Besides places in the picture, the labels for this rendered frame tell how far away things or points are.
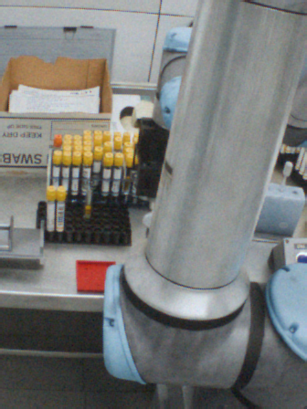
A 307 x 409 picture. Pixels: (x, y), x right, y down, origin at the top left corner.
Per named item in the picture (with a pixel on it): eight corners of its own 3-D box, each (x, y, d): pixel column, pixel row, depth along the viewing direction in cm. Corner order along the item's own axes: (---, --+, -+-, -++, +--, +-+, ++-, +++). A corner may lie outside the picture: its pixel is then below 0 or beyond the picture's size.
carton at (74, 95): (-9, 173, 109) (-10, 110, 100) (6, 108, 131) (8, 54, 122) (107, 176, 113) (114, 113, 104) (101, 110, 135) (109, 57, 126)
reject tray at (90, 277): (77, 291, 87) (77, 288, 87) (75, 263, 92) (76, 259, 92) (118, 293, 88) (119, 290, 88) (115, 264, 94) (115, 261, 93)
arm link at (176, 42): (164, 39, 68) (164, 20, 75) (153, 109, 75) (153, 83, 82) (223, 48, 69) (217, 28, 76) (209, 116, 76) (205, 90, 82)
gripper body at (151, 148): (130, 172, 91) (140, 109, 84) (182, 173, 93) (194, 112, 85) (134, 201, 85) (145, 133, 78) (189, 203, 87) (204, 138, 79)
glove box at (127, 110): (107, 175, 113) (112, 136, 108) (103, 118, 132) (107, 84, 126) (167, 178, 116) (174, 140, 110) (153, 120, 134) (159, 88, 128)
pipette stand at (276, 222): (246, 239, 103) (259, 198, 97) (242, 216, 109) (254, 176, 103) (292, 245, 104) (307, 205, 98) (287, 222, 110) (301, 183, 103)
